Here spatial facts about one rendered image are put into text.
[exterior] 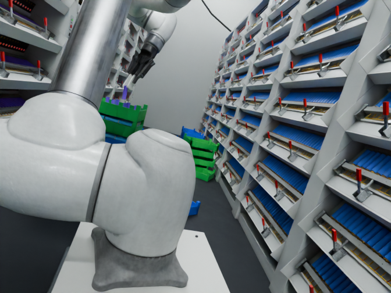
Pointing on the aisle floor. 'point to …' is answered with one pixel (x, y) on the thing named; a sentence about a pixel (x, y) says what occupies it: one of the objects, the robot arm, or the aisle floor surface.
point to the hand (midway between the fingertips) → (130, 82)
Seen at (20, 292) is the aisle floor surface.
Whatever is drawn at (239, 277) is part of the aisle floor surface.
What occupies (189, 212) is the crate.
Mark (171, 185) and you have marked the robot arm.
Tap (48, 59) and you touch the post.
